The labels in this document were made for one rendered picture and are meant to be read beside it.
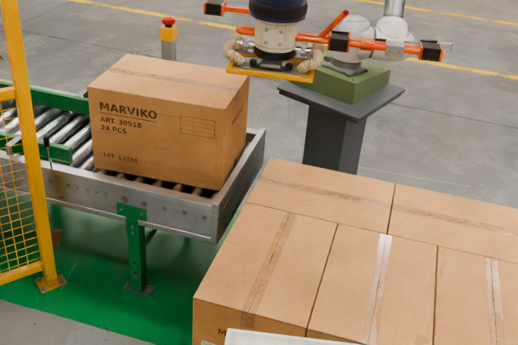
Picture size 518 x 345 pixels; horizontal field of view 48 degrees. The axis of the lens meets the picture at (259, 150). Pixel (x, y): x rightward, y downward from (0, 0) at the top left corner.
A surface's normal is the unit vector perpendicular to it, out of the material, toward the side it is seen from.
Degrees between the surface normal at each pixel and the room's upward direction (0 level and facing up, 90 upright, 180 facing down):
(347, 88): 90
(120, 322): 0
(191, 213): 90
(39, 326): 0
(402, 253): 0
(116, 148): 90
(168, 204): 90
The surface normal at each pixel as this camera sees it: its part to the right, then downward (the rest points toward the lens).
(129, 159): -0.22, 0.48
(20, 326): 0.07, -0.86
